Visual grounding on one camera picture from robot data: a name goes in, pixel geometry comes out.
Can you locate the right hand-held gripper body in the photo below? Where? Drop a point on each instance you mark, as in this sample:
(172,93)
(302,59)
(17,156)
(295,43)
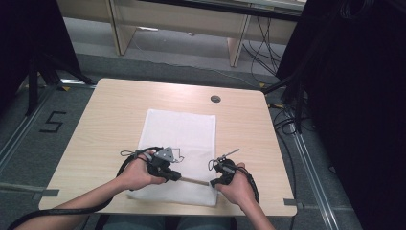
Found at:
(227,169)

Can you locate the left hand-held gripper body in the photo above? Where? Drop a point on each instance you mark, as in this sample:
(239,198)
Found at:
(161,159)

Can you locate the white cloth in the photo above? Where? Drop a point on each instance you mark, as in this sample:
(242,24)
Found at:
(178,134)

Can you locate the person's right hand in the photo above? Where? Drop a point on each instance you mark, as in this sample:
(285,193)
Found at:
(237,190)

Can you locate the person's left hand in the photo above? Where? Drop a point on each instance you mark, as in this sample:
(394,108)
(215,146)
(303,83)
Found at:
(137,175)

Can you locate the person's legs in jeans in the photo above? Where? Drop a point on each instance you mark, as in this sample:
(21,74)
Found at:
(137,223)

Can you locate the dark round table grommet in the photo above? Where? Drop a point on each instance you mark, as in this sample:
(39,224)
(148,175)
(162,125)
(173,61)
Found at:
(215,98)

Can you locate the grey tape strip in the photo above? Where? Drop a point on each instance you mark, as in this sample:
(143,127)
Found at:
(46,193)
(292,202)

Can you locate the black metal stand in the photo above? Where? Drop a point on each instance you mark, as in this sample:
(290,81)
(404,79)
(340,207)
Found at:
(33,80)
(298,105)

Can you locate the light wooden desk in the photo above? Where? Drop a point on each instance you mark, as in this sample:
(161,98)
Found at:
(178,19)

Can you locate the black curtain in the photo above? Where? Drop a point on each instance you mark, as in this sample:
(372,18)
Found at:
(360,105)
(28,35)

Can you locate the metal floor rail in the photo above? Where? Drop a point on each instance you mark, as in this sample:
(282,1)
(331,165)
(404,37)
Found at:
(22,127)
(314,179)

